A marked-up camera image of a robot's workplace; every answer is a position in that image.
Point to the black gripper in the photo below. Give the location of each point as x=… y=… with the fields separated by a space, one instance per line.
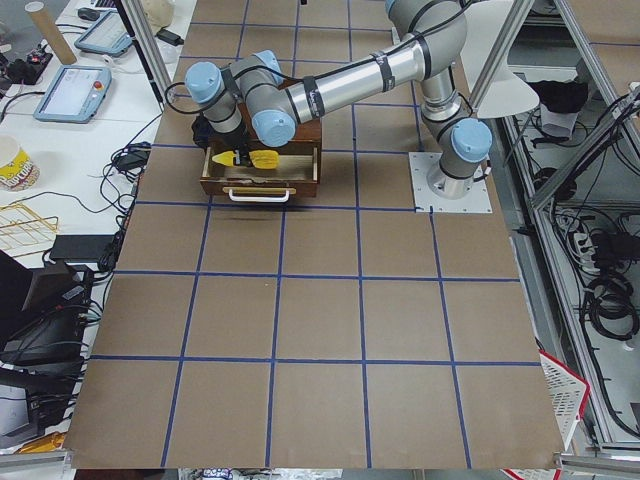
x=240 y=142

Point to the yellow corn cob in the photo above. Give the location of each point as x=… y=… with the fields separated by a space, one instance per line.
x=261 y=159

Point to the wooden drawer with white handle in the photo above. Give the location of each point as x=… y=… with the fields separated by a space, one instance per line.
x=297 y=175

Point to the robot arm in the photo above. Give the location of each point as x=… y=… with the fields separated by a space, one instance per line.
x=433 y=34

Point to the dark wooden drawer cabinet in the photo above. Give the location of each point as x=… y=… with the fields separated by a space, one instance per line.
x=305 y=125

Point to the black power adapter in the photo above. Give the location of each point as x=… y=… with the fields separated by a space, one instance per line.
x=169 y=37

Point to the beige baseball cap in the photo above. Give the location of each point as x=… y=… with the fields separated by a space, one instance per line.
x=159 y=13

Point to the near teach pendant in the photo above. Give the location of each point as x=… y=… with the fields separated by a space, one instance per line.
x=74 y=95

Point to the teach pendant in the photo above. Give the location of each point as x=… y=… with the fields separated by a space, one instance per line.
x=107 y=35
x=74 y=95

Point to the far teach pendant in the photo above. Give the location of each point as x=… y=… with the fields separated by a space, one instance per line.
x=107 y=35

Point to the paper popcorn cup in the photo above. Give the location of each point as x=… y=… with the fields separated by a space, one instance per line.
x=18 y=171

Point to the cardboard tube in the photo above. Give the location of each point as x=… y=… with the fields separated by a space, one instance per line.
x=42 y=19

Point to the white red plastic basket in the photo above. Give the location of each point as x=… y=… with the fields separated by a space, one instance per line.
x=569 y=394

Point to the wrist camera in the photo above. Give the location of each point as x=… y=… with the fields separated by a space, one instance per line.
x=201 y=132

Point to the aluminium frame post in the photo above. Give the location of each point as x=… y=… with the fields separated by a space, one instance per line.
x=133 y=17

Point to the gold wire rack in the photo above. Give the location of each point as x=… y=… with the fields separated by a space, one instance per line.
x=25 y=232

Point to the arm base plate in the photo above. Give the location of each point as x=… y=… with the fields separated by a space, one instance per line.
x=434 y=192

